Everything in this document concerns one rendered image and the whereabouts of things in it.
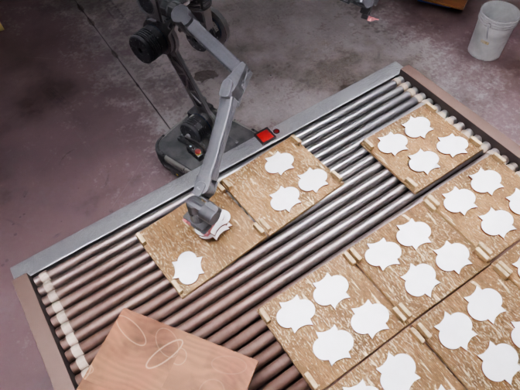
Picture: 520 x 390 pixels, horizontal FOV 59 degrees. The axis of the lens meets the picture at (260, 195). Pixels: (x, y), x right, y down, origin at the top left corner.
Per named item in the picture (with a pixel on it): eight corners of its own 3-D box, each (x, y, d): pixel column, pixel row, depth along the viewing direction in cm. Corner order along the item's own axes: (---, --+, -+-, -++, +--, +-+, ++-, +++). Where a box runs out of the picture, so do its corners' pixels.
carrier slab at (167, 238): (135, 237, 188) (135, 234, 187) (217, 184, 202) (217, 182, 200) (183, 299, 172) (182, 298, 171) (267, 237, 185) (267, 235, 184)
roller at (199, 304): (77, 377, 162) (72, 374, 158) (463, 132, 218) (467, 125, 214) (83, 389, 160) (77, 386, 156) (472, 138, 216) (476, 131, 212)
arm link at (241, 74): (261, 78, 174) (253, 66, 164) (237, 104, 175) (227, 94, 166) (192, 14, 190) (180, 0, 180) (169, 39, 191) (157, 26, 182)
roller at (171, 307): (72, 365, 164) (67, 361, 160) (456, 126, 221) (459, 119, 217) (77, 377, 162) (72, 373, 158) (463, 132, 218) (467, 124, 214)
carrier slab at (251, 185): (220, 183, 202) (219, 180, 201) (292, 138, 215) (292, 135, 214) (269, 237, 185) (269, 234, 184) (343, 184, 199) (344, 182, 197)
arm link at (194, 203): (193, 191, 167) (182, 201, 164) (206, 200, 164) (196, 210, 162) (195, 202, 173) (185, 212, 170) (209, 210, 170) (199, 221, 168)
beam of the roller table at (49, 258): (16, 274, 188) (8, 268, 183) (393, 70, 248) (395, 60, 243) (22, 290, 184) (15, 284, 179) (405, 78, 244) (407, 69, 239)
